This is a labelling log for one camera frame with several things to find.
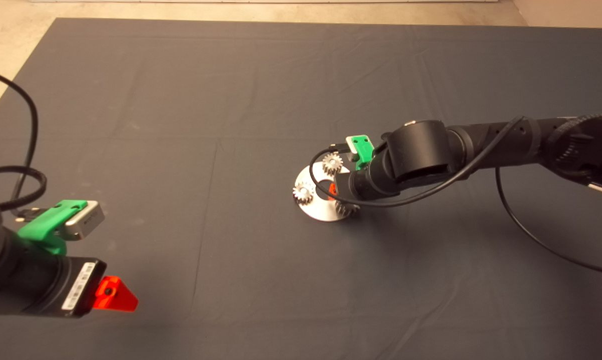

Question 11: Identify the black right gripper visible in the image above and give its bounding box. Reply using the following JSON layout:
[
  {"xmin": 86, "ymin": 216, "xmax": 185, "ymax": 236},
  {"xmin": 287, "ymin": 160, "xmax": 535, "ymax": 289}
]
[{"xmin": 329, "ymin": 167, "xmax": 399, "ymax": 203}]

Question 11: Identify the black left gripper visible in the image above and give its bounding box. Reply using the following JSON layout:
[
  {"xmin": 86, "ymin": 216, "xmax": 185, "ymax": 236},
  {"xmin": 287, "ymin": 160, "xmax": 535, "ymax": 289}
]
[{"xmin": 46, "ymin": 256, "xmax": 139, "ymax": 318}]

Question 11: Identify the larger steel gear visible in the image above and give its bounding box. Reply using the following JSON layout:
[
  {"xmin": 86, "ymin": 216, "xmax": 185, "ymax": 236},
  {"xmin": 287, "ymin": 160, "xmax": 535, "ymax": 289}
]
[{"xmin": 334, "ymin": 199, "xmax": 360, "ymax": 219}]

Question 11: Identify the small steel gear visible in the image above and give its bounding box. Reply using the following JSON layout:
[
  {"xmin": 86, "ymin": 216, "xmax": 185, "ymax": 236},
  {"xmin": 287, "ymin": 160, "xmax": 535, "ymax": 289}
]
[
  {"xmin": 322, "ymin": 153, "xmax": 343, "ymax": 176},
  {"xmin": 292, "ymin": 182, "xmax": 315, "ymax": 205}
]

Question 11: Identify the round metal plate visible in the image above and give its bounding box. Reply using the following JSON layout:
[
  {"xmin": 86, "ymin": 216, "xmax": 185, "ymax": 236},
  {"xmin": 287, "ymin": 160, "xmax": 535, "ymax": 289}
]
[{"xmin": 293, "ymin": 162, "xmax": 360, "ymax": 222}]

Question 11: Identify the dark grey table cloth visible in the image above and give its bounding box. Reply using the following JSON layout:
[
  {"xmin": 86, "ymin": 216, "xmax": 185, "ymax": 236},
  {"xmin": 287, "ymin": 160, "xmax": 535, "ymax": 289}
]
[{"xmin": 0, "ymin": 18, "xmax": 602, "ymax": 360}]

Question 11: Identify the green right camera mount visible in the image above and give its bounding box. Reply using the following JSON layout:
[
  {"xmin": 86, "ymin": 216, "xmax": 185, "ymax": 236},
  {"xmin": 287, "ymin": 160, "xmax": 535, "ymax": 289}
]
[{"xmin": 347, "ymin": 135, "xmax": 375, "ymax": 171}]

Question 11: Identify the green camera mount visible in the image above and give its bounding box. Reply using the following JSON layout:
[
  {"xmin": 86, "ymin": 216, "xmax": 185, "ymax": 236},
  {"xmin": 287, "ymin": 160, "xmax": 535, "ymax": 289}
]
[
  {"xmin": 17, "ymin": 199, "xmax": 89, "ymax": 256},
  {"xmin": 347, "ymin": 135, "xmax": 375, "ymax": 171}
]

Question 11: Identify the silver left camera box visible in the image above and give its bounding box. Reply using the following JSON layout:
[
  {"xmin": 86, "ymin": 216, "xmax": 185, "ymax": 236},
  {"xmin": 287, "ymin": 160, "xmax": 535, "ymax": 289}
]
[{"xmin": 63, "ymin": 201, "xmax": 106, "ymax": 241}]

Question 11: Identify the green left camera mount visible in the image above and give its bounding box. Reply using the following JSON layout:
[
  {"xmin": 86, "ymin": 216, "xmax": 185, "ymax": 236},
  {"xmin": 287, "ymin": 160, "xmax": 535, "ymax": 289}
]
[{"xmin": 17, "ymin": 199, "xmax": 89, "ymax": 256}]

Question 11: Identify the thick braided black cable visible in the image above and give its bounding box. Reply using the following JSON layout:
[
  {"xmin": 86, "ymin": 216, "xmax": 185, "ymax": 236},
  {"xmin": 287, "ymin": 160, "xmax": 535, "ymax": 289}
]
[{"xmin": 0, "ymin": 166, "xmax": 48, "ymax": 212}]

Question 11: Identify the black left camera cable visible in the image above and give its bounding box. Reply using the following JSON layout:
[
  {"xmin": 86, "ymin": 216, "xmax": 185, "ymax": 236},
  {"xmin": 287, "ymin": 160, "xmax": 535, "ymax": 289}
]
[{"xmin": 0, "ymin": 67, "xmax": 49, "ymax": 221}]

